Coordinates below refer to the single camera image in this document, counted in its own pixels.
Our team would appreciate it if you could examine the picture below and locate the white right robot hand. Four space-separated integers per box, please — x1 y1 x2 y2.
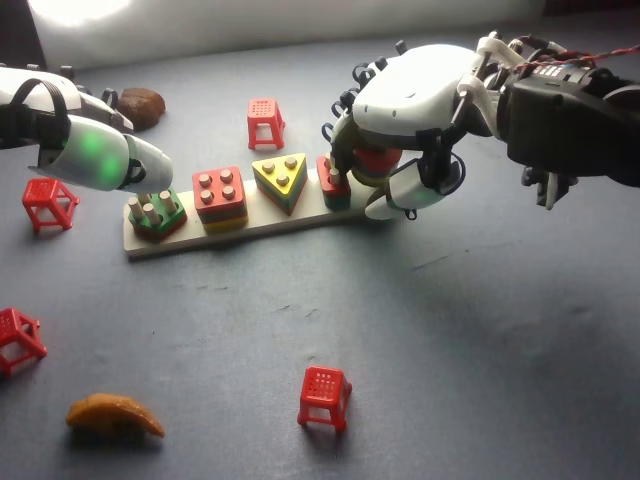
322 40 481 222

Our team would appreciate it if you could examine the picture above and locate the orange toy croissant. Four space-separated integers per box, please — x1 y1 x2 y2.
65 393 166 440

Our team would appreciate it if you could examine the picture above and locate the green pentagon block stack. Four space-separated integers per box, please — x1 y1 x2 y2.
128 188 189 244

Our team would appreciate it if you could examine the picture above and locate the stack of coloured rings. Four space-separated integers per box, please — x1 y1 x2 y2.
349 144 405 194

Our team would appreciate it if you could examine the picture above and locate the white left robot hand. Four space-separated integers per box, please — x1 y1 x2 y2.
0 63 175 194

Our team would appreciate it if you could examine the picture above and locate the grey table cloth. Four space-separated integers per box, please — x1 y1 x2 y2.
0 14 640 480

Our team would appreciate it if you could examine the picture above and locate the wooden peg sorting board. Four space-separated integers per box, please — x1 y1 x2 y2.
123 167 401 262

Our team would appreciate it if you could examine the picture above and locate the red oblong block stack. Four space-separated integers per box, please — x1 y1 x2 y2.
316 154 353 212

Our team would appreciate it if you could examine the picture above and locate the red square block stack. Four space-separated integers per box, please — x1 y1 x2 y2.
191 165 250 235

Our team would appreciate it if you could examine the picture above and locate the brown toy meat chunk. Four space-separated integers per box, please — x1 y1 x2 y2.
116 87 167 132

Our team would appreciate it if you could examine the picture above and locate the white backdrop sheet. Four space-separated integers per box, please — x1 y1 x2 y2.
27 0 546 71

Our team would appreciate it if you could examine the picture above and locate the yellow triangle block stack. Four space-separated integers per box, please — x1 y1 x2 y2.
251 152 309 217

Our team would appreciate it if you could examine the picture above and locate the red toy stool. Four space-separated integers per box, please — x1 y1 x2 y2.
0 307 50 377
21 177 81 234
246 98 287 151
297 366 354 432

